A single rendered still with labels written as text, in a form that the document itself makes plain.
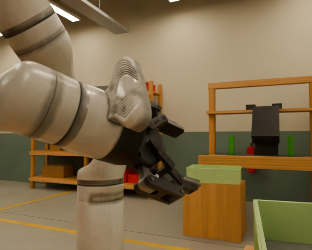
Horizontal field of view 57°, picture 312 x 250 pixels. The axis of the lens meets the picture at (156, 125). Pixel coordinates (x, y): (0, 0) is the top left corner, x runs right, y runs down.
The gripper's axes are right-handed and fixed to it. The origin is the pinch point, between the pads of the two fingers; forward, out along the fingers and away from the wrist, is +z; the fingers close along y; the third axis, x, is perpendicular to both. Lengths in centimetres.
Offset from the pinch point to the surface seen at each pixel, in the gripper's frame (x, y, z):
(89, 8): -180, -425, 128
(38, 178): -533, -317, 221
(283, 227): -12, 0, 58
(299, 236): -10, 4, 60
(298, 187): -115, -144, 478
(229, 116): -144, -287, 399
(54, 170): -496, -323, 240
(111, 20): -187, -447, 177
